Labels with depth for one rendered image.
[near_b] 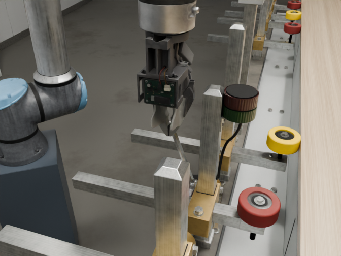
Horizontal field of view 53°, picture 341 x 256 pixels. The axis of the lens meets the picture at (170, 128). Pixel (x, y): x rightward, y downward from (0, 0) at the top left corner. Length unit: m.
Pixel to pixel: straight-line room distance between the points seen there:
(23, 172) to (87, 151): 1.09
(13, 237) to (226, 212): 0.39
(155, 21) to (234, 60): 0.36
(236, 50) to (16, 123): 0.79
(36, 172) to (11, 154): 0.11
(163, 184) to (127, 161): 1.84
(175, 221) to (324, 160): 0.49
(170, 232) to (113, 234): 1.37
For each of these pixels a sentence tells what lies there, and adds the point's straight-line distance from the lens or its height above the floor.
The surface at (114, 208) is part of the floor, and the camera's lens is 1.94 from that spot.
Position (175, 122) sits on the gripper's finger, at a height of 1.05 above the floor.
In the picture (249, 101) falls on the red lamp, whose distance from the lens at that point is 0.59.
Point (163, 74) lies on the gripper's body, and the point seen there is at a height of 1.16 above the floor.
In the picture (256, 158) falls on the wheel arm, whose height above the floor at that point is 0.83.
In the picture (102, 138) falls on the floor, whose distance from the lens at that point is 2.48.
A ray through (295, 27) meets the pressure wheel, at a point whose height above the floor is 0.90.
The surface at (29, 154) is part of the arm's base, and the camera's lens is 1.33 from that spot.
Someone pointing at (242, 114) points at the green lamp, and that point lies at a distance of 0.60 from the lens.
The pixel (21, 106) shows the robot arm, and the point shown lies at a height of 0.82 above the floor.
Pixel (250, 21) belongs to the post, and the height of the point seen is 1.10.
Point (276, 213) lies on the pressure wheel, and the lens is 0.68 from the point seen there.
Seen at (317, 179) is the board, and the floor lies 0.90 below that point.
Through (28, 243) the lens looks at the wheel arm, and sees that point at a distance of 0.58.
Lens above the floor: 1.38
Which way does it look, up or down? 33 degrees down
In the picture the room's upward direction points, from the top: straight up
